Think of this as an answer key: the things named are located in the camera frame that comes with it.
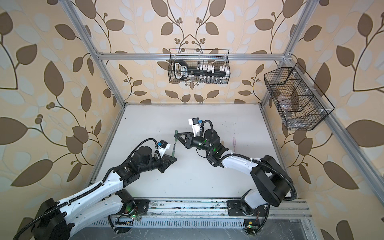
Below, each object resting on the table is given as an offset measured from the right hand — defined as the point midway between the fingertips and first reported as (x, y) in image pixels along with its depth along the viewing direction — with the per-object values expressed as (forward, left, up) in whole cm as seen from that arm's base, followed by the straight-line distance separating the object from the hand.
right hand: (175, 137), depth 73 cm
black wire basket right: (+11, -63, +10) cm, 64 cm away
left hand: (-6, +1, -10) cm, 12 cm away
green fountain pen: (-4, +2, -7) cm, 8 cm away
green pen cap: (0, 0, -2) cm, 2 cm away
